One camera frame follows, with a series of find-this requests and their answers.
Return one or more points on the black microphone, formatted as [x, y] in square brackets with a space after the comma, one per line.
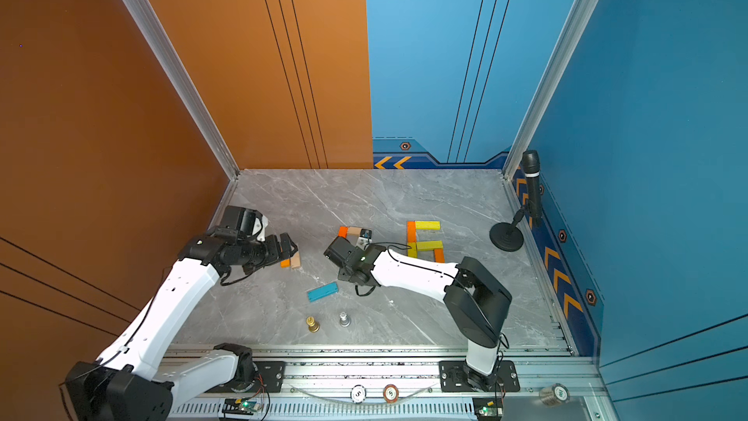
[531, 167]

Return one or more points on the copper round dial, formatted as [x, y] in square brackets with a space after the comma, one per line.
[391, 393]

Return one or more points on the teal block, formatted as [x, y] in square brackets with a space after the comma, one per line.
[322, 292]

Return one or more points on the yellow block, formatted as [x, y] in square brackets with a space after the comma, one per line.
[427, 225]
[429, 245]
[412, 250]

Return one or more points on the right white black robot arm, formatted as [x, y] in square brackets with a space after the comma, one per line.
[477, 302]

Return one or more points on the right green circuit board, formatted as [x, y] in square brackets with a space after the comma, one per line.
[488, 410]

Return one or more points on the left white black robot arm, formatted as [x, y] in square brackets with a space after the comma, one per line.
[125, 383]

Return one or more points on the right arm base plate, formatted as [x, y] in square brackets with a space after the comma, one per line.
[456, 376]

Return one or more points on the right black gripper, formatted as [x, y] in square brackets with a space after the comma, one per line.
[342, 275]

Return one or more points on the brass weight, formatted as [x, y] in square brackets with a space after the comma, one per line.
[312, 324]

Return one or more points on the silver weight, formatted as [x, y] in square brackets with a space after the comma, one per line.
[344, 319]

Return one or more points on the green circuit board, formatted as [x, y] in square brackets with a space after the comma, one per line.
[237, 408]
[488, 410]

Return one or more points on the white round dial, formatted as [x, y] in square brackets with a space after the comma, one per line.
[358, 394]

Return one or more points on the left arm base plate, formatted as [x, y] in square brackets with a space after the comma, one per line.
[268, 376]

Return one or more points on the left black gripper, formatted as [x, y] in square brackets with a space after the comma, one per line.
[277, 254]

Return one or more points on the left green circuit board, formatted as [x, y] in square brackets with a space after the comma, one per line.
[237, 408]

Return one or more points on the pale cream wooden block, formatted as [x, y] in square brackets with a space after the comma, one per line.
[295, 262]

